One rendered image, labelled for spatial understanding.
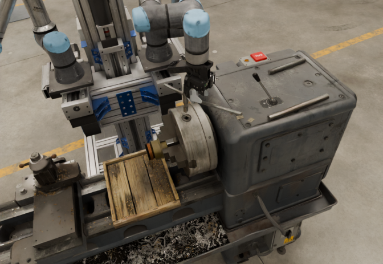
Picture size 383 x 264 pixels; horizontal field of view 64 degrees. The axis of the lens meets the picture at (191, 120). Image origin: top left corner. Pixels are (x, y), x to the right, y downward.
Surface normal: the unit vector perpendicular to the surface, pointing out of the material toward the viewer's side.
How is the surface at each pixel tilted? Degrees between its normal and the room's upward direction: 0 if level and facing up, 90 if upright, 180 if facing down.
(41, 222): 0
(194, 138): 42
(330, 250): 0
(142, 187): 0
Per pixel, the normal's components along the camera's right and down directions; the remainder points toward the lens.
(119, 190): -0.06, -0.72
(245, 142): 0.32, 0.64
